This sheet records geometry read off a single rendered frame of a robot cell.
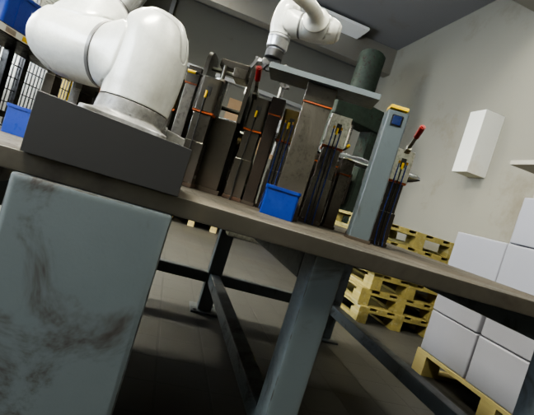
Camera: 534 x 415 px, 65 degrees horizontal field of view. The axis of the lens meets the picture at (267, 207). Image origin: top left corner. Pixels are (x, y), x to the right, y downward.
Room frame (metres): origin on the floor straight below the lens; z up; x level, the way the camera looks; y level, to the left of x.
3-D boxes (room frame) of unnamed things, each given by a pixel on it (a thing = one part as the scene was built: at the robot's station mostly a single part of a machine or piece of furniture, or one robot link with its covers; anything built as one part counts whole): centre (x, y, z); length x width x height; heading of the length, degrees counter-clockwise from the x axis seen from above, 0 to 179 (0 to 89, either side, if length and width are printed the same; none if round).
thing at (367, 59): (5.48, -0.72, 1.46); 0.95 x 0.77 x 2.92; 104
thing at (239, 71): (1.54, 0.27, 0.95); 0.18 x 0.13 x 0.49; 88
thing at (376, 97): (1.40, -0.06, 1.16); 0.37 x 0.14 x 0.02; 88
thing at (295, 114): (1.57, 0.01, 0.89); 0.12 x 0.08 x 0.38; 178
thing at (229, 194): (1.53, 0.13, 0.89); 0.12 x 0.07 x 0.38; 178
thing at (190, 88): (1.54, 0.39, 0.91); 0.07 x 0.05 x 0.42; 178
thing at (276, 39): (1.75, 0.16, 1.37); 0.09 x 0.09 x 0.06
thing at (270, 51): (1.75, 0.16, 1.29); 0.08 x 0.07 x 0.09; 88
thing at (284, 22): (1.74, 0.15, 1.47); 0.13 x 0.11 x 0.16; 76
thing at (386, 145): (1.39, -0.32, 0.92); 0.08 x 0.08 x 0.44; 88
